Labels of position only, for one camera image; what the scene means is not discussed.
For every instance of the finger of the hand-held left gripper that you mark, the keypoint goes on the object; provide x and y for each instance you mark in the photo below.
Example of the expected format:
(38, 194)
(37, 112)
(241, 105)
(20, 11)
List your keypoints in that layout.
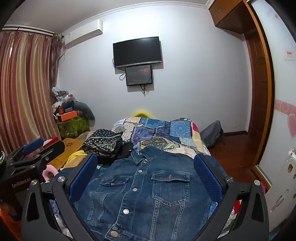
(49, 151)
(32, 145)

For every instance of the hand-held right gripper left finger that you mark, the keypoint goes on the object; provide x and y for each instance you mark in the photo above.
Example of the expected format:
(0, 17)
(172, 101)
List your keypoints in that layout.
(83, 176)

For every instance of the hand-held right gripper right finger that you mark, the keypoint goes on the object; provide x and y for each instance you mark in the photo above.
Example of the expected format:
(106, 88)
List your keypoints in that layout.
(208, 178)

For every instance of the blue denim jeans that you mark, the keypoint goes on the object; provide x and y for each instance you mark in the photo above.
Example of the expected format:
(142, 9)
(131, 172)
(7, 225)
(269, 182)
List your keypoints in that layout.
(143, 197)

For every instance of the red box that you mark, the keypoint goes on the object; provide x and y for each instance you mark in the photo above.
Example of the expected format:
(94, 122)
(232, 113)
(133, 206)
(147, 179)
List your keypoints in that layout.
(54, 139)

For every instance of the wooden nightstand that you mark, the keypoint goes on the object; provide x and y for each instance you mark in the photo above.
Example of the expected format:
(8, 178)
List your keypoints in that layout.
(67, 147)

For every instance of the yellow cloth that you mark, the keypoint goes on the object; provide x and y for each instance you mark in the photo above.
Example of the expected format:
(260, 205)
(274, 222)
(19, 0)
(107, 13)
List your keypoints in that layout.
(75, 158)

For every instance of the green patterned cloth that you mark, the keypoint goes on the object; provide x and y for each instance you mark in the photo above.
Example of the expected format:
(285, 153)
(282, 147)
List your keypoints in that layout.
(74, 127)

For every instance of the navy patterned folded cloth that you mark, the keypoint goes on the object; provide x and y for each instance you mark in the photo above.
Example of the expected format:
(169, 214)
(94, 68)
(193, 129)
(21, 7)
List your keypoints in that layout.
(101, 141)

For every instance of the orange box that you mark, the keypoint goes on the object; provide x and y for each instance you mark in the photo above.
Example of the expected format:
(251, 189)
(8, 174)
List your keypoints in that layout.
(69, 115)

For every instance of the grey backpack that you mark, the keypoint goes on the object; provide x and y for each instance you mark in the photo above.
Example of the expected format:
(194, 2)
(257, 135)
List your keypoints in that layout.
(211, 135)

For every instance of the colourful printed cloth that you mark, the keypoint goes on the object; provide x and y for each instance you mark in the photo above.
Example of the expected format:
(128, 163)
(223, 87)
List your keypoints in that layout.
(234, 215)

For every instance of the black cloth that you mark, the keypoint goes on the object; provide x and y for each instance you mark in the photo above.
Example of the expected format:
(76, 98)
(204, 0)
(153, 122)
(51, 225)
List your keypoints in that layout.
(126, 149)

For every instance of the pile of clutter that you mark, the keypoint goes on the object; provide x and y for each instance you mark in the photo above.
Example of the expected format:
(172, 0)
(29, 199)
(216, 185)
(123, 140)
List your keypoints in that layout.
(61, 99)

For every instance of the striped brown curtain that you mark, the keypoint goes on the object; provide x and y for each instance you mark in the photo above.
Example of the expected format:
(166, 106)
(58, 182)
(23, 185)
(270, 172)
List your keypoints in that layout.
(23, 92)

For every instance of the patchwork printed bedspread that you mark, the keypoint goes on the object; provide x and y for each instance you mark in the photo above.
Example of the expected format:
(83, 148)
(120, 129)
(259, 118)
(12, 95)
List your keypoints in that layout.
(161, 129)

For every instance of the yellow round object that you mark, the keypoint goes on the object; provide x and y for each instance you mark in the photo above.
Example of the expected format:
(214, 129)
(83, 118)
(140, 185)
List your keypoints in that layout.
(141, 114)

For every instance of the white sliding wardrobe door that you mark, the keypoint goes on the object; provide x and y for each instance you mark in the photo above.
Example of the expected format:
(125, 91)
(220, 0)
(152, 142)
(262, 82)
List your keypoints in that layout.
(282, 97)

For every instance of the white air conditioner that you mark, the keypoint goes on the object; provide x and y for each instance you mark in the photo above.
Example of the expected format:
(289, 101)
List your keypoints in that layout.
(83, 32)

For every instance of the wooden overhead cabinet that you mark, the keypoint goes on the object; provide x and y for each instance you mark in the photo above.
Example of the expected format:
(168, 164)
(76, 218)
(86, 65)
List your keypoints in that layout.
(227, 11)

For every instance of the small black wall monitor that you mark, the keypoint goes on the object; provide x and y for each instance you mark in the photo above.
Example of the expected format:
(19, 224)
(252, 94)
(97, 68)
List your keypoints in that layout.
(138, 75)

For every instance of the curtain rail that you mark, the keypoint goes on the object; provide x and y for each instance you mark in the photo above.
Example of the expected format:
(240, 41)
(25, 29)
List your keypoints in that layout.
(27, 29)

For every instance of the wooden door frame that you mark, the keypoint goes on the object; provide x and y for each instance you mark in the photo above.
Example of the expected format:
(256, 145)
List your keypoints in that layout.
(266, 69)

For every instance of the black wall television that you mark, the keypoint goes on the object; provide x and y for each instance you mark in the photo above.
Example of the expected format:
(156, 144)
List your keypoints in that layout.
(137, 52)

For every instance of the pink wall sticker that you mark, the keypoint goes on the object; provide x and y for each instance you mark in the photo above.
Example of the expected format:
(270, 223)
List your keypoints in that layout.
(289, 55)

